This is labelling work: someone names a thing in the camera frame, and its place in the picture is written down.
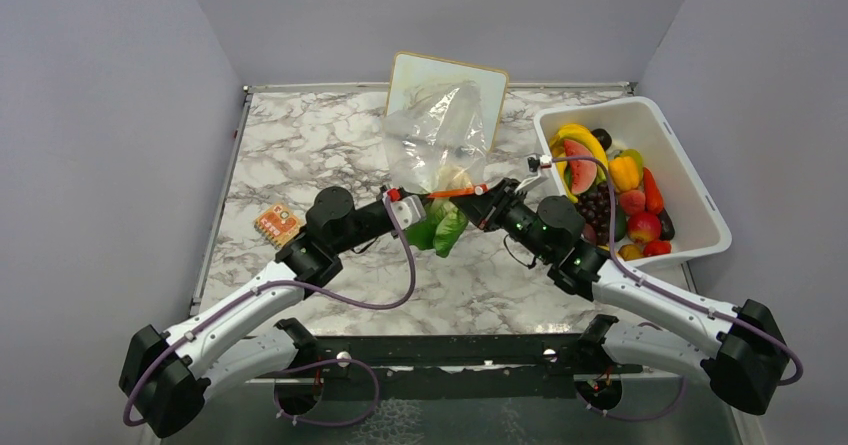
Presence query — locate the pink peach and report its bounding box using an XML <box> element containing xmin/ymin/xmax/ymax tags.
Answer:
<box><xmin>618</xmin><ymin>189</ymin><xmax>646</xmax><ymax>216</ymax></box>

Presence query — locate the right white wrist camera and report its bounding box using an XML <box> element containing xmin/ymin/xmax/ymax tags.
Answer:
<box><xmin>516</xmin><ymin>154</ymin><xmax>553</xmax><ymax>193</ymax></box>

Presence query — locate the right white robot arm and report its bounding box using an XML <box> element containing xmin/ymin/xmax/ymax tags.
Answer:
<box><xmin>451</xmin><ymin>179</ymin><xmax>795</xmax><ymax>415</ymax></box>

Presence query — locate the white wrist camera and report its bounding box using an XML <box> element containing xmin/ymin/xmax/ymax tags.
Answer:
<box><xmin>383</xmin><ymin>189</ymin><xmax>426</xmax><ymax>233</ymax></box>
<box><xmin>516</xmin><ymin>154</ymin><xmax>553</xmax><ymax>193</ymax></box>

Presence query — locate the white plastic bin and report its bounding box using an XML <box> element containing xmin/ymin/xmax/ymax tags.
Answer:
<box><xmin>534</xmin><ymin>96</ymin><xmax>732</xmax><ymax>270</ymax></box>

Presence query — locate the green avocado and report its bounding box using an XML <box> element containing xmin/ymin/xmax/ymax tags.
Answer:
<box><xmin>613</xmin><ymin>209</ymin><xmax>628</xmax><ymax>242</ymax></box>

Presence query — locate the dark grapes bunch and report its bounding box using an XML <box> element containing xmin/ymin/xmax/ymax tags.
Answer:
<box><xmin>577</xmin><ymin>181</ymin><xmax>611</xmax><ymax>246</ymax></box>

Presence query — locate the red apple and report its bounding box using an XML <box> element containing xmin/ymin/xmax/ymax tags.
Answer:
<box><xmin>627</xmin><ymin>211</ymin><xmax>662</xmax><ymax>244</ymax></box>

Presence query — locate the watermelon slice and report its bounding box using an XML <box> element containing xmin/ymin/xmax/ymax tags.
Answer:
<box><xmin>560</xmin><ymin>139</ymin><xmax>597</xmax><ymax>196</ymax></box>

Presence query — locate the yellow banana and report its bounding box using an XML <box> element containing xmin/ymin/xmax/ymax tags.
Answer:
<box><xmin>548</xmin><ymin>123</ymin><xmax>608</xmax><ymax>203</ymax></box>

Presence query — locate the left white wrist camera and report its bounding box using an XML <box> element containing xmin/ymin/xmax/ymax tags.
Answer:
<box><xmin>383</xmin><ymin>189</ymin><xmax>426</xmax><ymax>233</ymax></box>

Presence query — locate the clear zip top bag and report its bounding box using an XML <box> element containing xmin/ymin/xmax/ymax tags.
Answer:
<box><xmin>381</xmin><ymin>83</ymin><xmax>488</xmax><ymax>193</ymax></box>

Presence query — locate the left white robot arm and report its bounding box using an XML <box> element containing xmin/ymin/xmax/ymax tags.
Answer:
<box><xmin>119</xmin><ymin>187</ymin><xmax>426</xmax><ymax>438</ymax></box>

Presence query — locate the yellow bell pepper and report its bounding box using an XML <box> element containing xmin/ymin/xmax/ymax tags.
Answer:
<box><xmin>608</xmin><ymin>156</ymin><xmax>643</xmax><ymax>193</ymax></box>

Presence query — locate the small whiteboard with wood frame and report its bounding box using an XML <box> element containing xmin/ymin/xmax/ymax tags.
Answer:
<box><xmin>385</xmin><ymin>51</ymin><xmax>510</xmax><ymax>150</ymax></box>

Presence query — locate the red chili pepper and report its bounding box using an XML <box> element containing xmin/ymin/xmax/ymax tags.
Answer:
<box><xmin>642</xmin><ymin>167</ymin><xmax>665</xmax><ymax>215</ymax></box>

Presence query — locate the green lettuce head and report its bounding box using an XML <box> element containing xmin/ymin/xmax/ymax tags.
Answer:
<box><xmin>405</xmin><ymin>166</ymin><xmax>472</xmax><ymax>258</ymax></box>

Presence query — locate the red tomato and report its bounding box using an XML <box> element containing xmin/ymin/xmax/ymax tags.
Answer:
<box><xmin>642</xmin><ymin>240</ymin><xmax>672</xmax><ymax>257</ymax></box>

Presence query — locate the orange snack packet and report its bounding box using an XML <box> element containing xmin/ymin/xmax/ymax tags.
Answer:
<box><xmin>254</xmin><ymin>202</ymin><xmax>304</xmax><ymax>249</ymax></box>

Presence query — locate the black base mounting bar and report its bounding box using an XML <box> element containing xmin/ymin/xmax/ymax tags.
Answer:
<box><xmin>265</xmin><ymin>325</ymin><xmax>643</xmax><ymax>401</ymax></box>

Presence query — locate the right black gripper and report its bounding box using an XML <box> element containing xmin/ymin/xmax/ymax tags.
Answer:
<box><xmin>453</xmin><ymin>176</ymin><xmax>554</xmax><ymax>262</ymax></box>

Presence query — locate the dark eggplant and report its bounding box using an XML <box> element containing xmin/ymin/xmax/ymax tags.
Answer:
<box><xmin>657</xmin><ymin>209</ymin><xmax>676</xmax><ymax>241</ymax></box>

